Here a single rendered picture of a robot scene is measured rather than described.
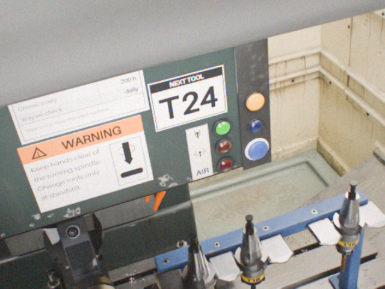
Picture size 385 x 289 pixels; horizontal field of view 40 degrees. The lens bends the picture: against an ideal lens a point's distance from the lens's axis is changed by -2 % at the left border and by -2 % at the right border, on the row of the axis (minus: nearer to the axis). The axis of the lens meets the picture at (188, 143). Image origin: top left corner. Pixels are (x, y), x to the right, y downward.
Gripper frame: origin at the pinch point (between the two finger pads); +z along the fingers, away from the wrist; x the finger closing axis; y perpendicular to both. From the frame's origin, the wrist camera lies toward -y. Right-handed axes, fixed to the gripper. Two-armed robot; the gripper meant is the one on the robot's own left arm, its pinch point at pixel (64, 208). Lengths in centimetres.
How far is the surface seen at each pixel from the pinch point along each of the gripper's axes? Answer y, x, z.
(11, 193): -24.0, -5.3, -19.9
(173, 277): 15.8, 15.2, -12.0
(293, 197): 83, 83, 51
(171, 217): 56, 30, 39
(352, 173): 59, 94, 31
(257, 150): -20.1, 27.6, -23.5
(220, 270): 15.7, 24.0, -14.6
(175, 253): 15.0, 17.7, -7.3
